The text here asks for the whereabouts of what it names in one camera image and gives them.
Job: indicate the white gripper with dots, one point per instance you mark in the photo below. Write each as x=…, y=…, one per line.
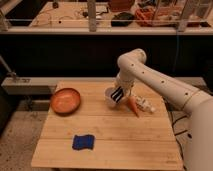
x=125, y=84

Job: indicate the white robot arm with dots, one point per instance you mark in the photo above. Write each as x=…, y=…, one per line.
x=198, y=154

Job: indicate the blue eraser sponge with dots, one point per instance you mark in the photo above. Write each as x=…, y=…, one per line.
x=83, y=142

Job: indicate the orange toy carrot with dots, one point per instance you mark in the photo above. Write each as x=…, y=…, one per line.
x=132, y=105

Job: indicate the white plastic bottle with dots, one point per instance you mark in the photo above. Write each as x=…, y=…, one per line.
x=144, y=104

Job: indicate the wooden table board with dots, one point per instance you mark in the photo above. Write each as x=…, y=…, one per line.
x=122, y=139

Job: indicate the orange round bowl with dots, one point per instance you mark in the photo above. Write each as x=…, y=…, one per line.
x=65, y=101

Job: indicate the black object on shelf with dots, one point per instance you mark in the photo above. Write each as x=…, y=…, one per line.
x=122, y=19

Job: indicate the orange box on shelf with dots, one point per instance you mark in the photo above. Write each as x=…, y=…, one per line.
x=144, y=18

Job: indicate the background workbench shelf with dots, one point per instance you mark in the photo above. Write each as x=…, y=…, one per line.
x=93, y=17

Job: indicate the grey metal bench beam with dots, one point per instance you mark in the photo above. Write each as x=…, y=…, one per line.
x=43, y=85

